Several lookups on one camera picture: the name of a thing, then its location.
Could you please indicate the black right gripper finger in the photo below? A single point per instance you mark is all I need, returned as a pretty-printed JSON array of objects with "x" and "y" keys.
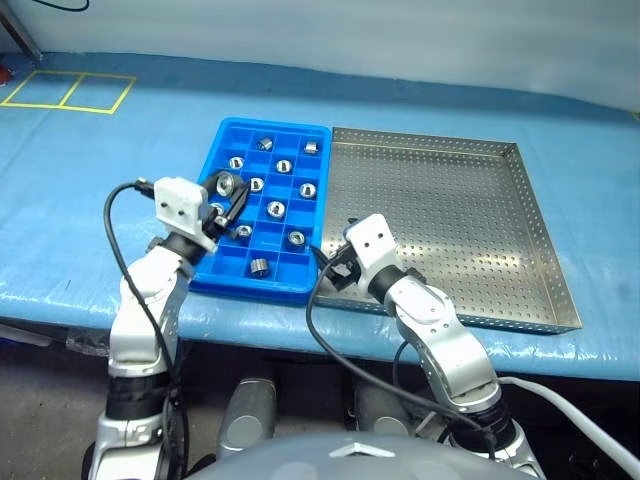
[{"x": 319, "y": 252}]

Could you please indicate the perforated metal tray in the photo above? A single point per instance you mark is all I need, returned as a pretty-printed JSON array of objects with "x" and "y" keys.
[{"x": 450, "y": 200}]

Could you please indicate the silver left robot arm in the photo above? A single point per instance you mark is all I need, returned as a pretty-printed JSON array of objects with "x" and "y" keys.
[{"x": 145, "y": 300}]

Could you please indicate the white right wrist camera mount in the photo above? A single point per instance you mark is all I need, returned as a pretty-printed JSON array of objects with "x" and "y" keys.
[{"x": 372, "y": 245}]

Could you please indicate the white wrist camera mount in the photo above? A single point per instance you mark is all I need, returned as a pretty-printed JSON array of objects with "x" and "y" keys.
[
  {"x": 372, "y": 245},
  {"x": 177, "y": 200}
]

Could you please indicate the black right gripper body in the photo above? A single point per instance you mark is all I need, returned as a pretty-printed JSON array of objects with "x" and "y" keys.
[{"x": 342, "y": 272}]

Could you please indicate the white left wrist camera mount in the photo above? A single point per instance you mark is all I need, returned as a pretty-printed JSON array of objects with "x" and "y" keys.
[{"x": 177, "y": 200}]

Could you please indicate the grey rounded robot part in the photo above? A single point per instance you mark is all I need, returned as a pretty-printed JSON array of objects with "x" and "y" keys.
[
  {"x": 385, "y": 410},
  {"x": 247, "y": 415}
]

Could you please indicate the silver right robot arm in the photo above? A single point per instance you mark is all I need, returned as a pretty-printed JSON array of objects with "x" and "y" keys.
[{"x": 440, "y": 325}]

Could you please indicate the red object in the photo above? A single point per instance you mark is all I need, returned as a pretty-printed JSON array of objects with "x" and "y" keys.
[{"x": 4, "y": 75}]

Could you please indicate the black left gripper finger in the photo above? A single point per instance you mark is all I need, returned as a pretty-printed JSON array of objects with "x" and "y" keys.
[
  {"x": 239, "y": 202},
  {"x": 209, "y": 182}
]

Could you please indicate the blue compartment tray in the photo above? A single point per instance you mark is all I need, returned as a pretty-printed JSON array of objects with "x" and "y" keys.
[{"x": 272, "y": 286}]

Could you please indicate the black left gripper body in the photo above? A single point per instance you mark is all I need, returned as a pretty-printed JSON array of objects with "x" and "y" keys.
[{"x": 216, "y": 222}]

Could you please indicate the metal frame post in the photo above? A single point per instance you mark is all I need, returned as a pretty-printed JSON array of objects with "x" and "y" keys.
[{"x": 22, "y": 35}]

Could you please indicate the grey robot torso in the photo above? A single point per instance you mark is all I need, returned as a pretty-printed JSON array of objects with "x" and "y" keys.
[{"x": 350, "y": 460}]

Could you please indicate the blue table cover sheet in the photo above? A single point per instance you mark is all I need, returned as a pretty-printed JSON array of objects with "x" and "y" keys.
[{"x": 100, "y": 150}]

